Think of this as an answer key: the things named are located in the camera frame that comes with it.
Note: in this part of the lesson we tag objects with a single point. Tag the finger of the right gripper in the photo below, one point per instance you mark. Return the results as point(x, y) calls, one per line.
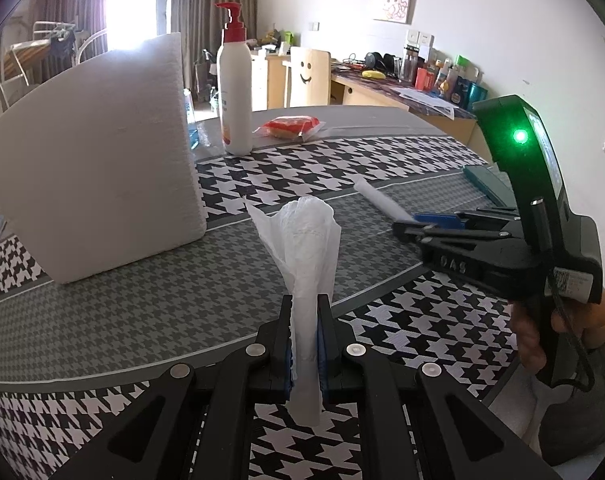
point(483, 218)
point(419, 232)

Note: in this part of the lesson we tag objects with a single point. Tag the smiley wooden chair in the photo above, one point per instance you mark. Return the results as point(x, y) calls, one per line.
point(309, 77)

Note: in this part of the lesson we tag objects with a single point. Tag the brown curtain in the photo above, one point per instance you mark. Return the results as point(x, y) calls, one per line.
point(200, 24)
point(70, 5)

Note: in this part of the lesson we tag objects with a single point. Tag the white pump lotion bottle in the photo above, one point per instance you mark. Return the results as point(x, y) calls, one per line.
point(234, 72)

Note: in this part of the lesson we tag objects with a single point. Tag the wooden desk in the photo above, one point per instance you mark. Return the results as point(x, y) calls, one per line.
point(270, 90)

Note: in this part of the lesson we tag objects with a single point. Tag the cartoon wall picture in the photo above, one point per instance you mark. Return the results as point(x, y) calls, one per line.
point(395, 11)

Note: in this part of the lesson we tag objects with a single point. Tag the white foam box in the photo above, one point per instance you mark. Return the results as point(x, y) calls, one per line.
point(96, 169)

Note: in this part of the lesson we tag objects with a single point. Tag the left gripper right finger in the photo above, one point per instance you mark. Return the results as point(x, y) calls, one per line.
point(416, 424)

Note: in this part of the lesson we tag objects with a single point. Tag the red snack packet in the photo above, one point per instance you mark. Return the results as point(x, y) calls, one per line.
point(296, 128)

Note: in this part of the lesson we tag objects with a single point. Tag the papers on desk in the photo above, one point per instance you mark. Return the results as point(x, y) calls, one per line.
point(437, 105)

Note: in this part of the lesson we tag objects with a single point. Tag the left brown curtain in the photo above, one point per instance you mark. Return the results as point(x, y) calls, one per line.
point(70, 5)

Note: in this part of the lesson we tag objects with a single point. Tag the white tissue paper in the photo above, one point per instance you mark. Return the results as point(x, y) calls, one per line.
point(303, 239)

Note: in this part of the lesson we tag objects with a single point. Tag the yellow object on desk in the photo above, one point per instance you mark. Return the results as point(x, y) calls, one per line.
point(373, 74)

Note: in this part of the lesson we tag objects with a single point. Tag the teal bottle on desk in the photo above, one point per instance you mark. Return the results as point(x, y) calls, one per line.
point(476, 93)

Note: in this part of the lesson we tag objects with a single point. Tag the right hand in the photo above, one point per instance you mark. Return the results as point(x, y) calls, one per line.
point(587, 321)

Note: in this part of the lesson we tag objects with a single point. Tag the right brown curtain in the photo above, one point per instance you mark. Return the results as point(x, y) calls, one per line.
point(200, 24)

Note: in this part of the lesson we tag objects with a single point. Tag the metal bunk bed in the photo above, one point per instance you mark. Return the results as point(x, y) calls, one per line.
point(62, 40)

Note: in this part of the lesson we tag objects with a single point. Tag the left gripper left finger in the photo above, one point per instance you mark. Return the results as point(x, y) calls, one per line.
point(193, 422)

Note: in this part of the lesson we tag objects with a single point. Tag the glass balcony door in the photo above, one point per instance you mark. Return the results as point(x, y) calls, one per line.
point(129, 23)

